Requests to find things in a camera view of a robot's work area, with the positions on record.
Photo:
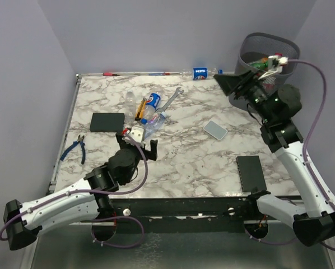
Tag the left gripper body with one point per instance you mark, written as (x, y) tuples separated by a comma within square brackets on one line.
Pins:
[(124, 144)]

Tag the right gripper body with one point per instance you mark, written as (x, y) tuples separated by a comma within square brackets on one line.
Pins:
[(251, 88)]

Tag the clear bottle purple label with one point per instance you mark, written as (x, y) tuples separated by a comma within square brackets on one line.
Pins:
[(153, 124)]

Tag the Pepsi bottle blue label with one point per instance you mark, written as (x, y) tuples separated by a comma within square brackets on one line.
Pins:
[(150, 107)]

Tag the green plastic bottle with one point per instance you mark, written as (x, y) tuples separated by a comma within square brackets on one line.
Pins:
[(259, 65)]

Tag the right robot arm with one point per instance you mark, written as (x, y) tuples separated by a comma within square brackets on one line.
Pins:
[(314, 222)]

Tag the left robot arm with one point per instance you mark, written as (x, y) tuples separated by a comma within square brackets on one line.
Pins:
[(88, 199)]

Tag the grey mesh waste bin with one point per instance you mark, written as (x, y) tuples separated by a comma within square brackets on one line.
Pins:
[(257, 46)]

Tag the silver open-end wrench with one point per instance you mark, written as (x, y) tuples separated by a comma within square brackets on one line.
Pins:
[(177, 92)]

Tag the grey white rectangular pad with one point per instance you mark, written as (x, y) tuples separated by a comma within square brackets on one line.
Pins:
[(215, 130)]

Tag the black box left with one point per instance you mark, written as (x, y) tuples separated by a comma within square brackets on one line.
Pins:
[(107, 122)]

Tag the black notebook right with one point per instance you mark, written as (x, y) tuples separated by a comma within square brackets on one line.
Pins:
[(251, 173)]

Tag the blue handled screwdriver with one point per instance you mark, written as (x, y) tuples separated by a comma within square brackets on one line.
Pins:
[(159, 74)]

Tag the red handled screwdriver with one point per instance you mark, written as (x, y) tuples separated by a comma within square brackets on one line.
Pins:
[(109, 74)]

